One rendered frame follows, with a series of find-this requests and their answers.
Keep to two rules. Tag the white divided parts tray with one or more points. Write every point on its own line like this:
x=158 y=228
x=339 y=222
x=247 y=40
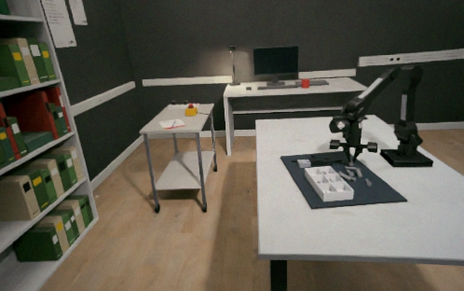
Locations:
x=336 y=191

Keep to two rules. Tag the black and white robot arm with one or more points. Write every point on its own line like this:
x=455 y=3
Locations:
x=406 y=129

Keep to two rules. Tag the white mounting block with black holes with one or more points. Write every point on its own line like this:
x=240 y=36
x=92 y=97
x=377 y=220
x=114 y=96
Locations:
x=304 y=163

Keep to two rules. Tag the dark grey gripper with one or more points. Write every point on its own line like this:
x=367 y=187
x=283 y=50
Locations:
x=354 y=140

